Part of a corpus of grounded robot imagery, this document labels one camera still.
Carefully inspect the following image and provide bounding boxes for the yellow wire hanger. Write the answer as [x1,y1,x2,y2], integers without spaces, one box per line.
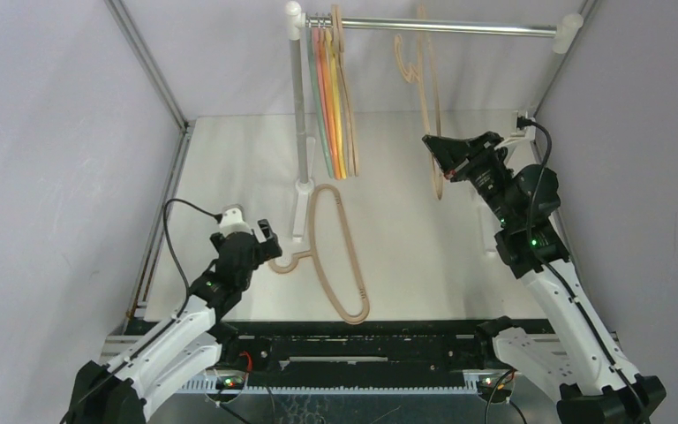
[324,30,348,179]

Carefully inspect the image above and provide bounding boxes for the pink wire hanger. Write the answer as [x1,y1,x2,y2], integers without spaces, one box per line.
[311,28,336,178]

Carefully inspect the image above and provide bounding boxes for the green wire hanger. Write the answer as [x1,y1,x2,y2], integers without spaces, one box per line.
[305,27,335,178]

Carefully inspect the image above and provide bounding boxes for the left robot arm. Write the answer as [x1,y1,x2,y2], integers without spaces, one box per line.
[61,209,283,423]

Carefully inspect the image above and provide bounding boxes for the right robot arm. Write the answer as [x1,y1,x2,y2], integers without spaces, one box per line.
[423,132,667,423]

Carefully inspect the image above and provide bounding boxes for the metal clothes rack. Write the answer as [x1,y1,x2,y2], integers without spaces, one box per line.
[284,1,557,243]

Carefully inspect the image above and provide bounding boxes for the right black cable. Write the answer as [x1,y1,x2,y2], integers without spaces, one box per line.
[516,117,653,424]

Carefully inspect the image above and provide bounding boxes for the black cable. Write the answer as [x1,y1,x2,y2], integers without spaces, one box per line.
[516,117,653,424]
[57,199,224,424]

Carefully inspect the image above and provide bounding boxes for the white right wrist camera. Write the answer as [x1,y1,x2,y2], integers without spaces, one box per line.
[496,110,536,148]

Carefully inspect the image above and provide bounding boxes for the left black cable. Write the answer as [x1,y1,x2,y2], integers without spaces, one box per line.
[57,199,224,424]

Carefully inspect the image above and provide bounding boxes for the aluminium frame left post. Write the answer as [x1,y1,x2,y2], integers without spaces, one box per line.
[103,0,191,133]

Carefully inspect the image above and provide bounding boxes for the aluminium frame post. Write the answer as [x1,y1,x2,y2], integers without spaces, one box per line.
[103,0,191,133]
[523,0,603,127]

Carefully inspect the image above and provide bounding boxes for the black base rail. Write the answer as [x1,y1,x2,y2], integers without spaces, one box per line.
[217,320,508,390]

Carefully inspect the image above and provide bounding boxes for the aluminium frame right post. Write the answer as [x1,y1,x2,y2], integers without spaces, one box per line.
[523,0,603,127]

